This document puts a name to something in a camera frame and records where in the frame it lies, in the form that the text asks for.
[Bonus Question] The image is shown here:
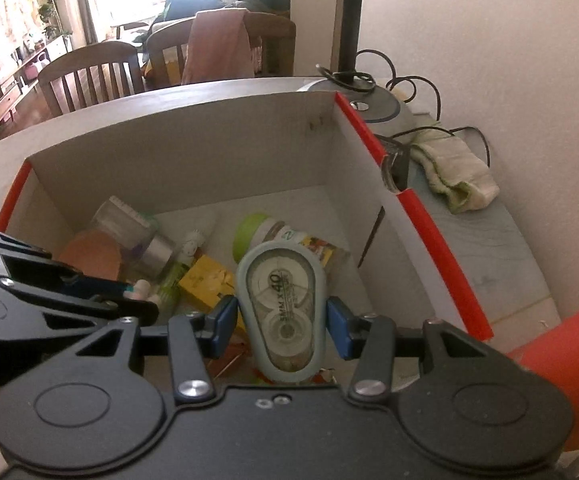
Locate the red cardboard box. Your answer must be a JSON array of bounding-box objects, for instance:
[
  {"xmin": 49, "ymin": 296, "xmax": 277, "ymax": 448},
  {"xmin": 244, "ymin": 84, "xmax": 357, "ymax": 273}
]
[{"xmin": 0, "ymin": 91, "xmax": 495, "ymax": 393}]

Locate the pink heart-shaped dish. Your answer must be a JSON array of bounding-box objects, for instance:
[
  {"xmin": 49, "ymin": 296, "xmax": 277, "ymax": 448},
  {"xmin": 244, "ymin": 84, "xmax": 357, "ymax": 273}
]
[{"xmin": 52, "ymin": 230, "xmax": 122, "ymax": 283}]

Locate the wooden dining chair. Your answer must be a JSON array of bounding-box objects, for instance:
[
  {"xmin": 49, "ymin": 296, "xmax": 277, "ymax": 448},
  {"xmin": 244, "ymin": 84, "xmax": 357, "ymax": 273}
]
[
  {"xmin": 146, "ymin": 10, "xmax": 297, "ymax": 88},
  {"xmin": 38, "ymin": 41, "xmax": 145, "ymax": 116}
]

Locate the black lamp cable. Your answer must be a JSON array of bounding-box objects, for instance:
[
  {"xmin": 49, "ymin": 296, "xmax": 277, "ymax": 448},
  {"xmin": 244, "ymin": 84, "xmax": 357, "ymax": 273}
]
[{"xmin": 317, "ymin": 49, "xmax": 491, "ymax": 167}]

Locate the grey curtain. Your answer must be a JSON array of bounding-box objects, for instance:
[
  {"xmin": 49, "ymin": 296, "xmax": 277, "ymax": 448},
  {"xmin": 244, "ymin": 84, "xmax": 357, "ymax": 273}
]
[{"xmin": 72, "ymin": 0, "xmax": 100, "ymax": 46}]

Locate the pink cloth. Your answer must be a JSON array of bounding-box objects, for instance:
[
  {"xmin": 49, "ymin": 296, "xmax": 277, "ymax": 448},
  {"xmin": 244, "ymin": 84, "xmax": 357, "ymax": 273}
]
[{"xmin": 182, "ymin": 8, "xmax": 252, "ymax": 86}]

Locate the pink and blue toy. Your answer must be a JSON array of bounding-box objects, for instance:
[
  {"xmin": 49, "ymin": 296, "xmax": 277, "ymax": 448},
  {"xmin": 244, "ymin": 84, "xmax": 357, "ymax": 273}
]
[{"xmin": 126, "ymin": 280, "xmax": 162, "ymax": 306}]

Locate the dark clothes pile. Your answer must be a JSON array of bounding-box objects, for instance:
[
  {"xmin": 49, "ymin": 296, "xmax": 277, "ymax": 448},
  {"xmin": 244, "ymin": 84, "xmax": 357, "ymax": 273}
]
[{"xmin": 149, "ymin": 0, "xmax": 230, "ymax": 26}]

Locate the small yellow box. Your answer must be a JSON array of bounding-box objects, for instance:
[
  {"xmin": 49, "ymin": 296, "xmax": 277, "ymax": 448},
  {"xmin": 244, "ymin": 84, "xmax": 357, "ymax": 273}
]
[{"xmin": 176, "ymin": 255, "xmax": 247, "ymax": 333}]

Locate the grey-blue correction tape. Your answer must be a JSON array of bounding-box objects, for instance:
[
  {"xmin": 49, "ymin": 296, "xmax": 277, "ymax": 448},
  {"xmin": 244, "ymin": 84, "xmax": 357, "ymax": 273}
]
[{"xmin": 234, "ymin": 241, "xmax": 327, "ymax": 385}]

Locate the green potted plant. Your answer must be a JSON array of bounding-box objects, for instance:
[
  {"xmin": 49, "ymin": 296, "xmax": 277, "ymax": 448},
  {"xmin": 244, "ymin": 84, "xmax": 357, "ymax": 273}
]
[{"xmin": 36, "ymin": 0, "xmax": 65, "ymax": 38}]

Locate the white and green cloth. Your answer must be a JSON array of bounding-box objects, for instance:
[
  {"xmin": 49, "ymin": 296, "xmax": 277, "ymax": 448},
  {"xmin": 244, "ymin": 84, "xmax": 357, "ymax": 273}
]
[{"xmin": 409, "ymin": 130, "xmax": 500, "ymax": 213}]

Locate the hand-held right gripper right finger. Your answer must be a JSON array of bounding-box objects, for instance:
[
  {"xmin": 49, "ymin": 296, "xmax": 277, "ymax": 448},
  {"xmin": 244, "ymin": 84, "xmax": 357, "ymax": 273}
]
[{"xmin": 325, "ymin": 296, "xmax": 507, "ymax": 403}]

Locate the grey desk lamp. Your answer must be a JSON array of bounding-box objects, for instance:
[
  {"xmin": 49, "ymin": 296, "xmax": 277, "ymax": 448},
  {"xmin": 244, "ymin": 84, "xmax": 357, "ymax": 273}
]
[{"xmin": 297, "ymin": 0, "xmax": 413, "ymax": 123}]

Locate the green bottle with label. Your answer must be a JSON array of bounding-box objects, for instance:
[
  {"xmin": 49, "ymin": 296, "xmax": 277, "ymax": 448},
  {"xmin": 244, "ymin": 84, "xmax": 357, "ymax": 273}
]
[{"xmin": 232, "ymin": 212, "xmax": 353, "ymax": 271}]

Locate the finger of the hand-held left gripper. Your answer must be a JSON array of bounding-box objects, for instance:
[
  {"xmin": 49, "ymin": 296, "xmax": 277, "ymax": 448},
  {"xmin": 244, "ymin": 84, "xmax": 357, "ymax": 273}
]
[
  {"xmin": 0, "ymin": 225, "xmax": 132, "ymax": 296},
  {"xmin": 0, "ymin": 276, "xmax": 160, "ymax": 328}
]

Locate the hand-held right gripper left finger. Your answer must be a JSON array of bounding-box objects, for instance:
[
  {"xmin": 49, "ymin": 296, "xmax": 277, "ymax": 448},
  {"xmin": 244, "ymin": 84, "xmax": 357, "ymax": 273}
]
[{"xmin": 76, "ymin": 295, "xmax": 237, "ymax": 403}]

